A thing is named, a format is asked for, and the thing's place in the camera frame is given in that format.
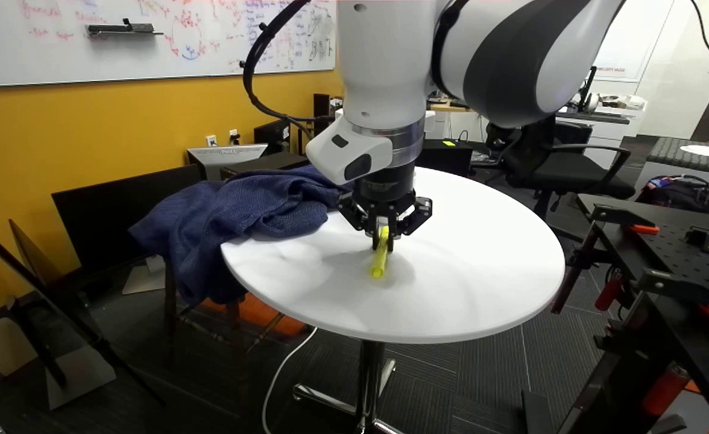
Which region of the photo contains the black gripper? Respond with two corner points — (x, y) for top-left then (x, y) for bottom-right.
(338, 163), (437, 252)

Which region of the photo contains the yellow marker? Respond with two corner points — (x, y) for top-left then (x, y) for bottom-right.
(367, 224), (393, 282)

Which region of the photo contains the tall black speaker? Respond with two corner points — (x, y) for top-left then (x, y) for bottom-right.
(310, 92), (333, 146)

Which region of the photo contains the small black flat panel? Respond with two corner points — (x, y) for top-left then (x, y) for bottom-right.
(250, 115), (293, 157)

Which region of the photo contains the dark blue cloth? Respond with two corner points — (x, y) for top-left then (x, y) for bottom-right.
(127, 163), (349, 309)

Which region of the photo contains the black office chair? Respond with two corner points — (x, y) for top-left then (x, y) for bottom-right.
(484, 118), (639, 222)

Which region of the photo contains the wooden stool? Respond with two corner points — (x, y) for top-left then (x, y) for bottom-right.
(158, 266), (253, 381)

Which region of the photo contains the black flat board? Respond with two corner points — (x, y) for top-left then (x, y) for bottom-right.
(51, 163), (210, 283)

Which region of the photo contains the black backpack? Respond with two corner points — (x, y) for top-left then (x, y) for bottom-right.
(633, 171), (709, 216)

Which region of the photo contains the black robot workbench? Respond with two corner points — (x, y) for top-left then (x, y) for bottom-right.
(549, 190), (709, 434)

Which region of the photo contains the black tripod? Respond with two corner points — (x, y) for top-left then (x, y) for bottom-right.
(0, 205), (169, 409)

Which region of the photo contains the grey floor plate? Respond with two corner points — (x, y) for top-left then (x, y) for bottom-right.
(44, 341), (117, 412)

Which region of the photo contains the metal table pedestal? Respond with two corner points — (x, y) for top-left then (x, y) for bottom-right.
(291, 339), (410, 434)

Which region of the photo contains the white floor cable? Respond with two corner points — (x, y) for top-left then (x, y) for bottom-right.
(258, 323), (323, 434)

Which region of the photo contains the black cable on robot arm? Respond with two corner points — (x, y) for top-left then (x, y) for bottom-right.
(239, 0), (349, 130)

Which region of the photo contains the wall whiteboard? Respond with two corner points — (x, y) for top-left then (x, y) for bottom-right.
(0, 0), (339, 92)

